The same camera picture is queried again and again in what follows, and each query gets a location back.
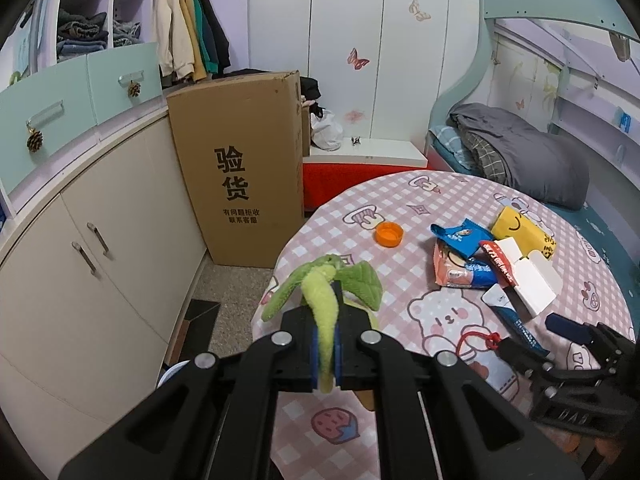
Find red white box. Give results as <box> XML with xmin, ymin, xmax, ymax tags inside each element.
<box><xmin>480</xmin><ymin>237</ymin><xmax>563</xmax><ymax>316</ymax></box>

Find yellow paper bag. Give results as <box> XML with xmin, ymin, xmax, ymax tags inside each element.
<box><xmin>490</xmin><ymin>206</ymin><xmax>556</xmax><ymax>259</ymax></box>

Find green plush leaf toy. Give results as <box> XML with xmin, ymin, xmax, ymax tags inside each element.
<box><xmin>262</xmin><ymin>255</ymin><xmax>383</xmax><ymax>393</ymax></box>

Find orange bottle cap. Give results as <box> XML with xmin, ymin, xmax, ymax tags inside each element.
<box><xmin>374</xmin><ymin>221</ymin><xmax>404</xmax><ymax>248</ymax></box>

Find light blue trash bin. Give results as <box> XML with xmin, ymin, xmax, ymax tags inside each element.
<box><xmin>157</xmin><ymin>362</ymin><xmax>184</xmax><ymax>388</ymax></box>

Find blue white tube wrapper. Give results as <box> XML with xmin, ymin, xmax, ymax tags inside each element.
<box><xmin>482</xmin><ymin>284</ymin><xmax>549</xmax><ymax>356</ymax></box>

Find teal candy print bedsheet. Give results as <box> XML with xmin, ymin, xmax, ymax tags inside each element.
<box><xmin>546</xmin><ymin>203</ymin><xmax>639</xmax><ymax>334</ymax></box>

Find pink checkered tablecloth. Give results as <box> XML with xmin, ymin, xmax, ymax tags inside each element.
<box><xmin>252</xmin><ymin>170</ymin><xmax>635</xmax><ymax>479</ymax></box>

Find pink blue snack packet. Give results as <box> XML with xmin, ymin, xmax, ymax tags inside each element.
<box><xmin>433</xmin><ymin>240</ymin><xmax>498</xmax><ymax>289</ymax></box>

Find blue snack wrapper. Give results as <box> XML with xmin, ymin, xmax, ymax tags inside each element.
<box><xmin>430</xmin><ymin>219</ymin><xmax>495</xmax><ymax>259</ymax></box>

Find grey folded duvet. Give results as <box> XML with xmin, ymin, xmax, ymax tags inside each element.
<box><xmin>449</xmin><ymin>103</ymin><xmax>589</xmax><ymax>210</ymax></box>

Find white lower cabinet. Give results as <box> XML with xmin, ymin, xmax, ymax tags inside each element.
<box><xmin>1</xmin><ymin>117</ymin><xmax>205</xmax><ymax>478</ymax></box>

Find red storage bench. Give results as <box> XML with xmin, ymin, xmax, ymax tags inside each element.
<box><xmin>303</xmin><ymin>139</ymin><xmax>427</xmax><ymax>211</ymax></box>

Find large brown cardboard box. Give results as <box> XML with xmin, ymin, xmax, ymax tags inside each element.
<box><xmin>167</xmin><ymin>72</ymin><xmax>304</xmax><ymax>268</ymax></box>

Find white plastic bag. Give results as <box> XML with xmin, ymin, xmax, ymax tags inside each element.
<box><xmin>310</xmin><ymin>110</ymin><xmax>344</xmax><ymax>152</ymax></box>

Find white wardrobe doors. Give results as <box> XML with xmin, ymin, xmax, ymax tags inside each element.
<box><xmin>248</xmin><ymin>0</ymin><xmax>478</xmax><ymax>145</ymax></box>

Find teal drawer unit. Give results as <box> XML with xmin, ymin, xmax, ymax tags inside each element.
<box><xmin>0</xmin><ymin>44</ymin><xmax>162</xmax><ymax>193</ymax></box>

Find hanging clothes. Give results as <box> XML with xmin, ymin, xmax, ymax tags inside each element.
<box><xmin>153</xmin><ymin>0</ymin><xmax>231</xmax><ymax>88</ymax></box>

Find purple cubby shelf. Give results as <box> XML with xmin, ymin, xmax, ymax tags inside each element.
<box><xmin>19</xmin><ymin>0</ymin><xmax>206</xmax><ymax>76</ymax></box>

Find red string cord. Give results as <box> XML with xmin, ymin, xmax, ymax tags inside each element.
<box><xmin>455</xmin><ymin>329</ymin><xmax>504</xmax><ymax>361</ymax></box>

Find teal bunk bed frame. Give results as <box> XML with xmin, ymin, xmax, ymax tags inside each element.
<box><xmin>426</xmin><ymin>0</ymin><xmax>640</xmax><ymax>146</ymax></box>

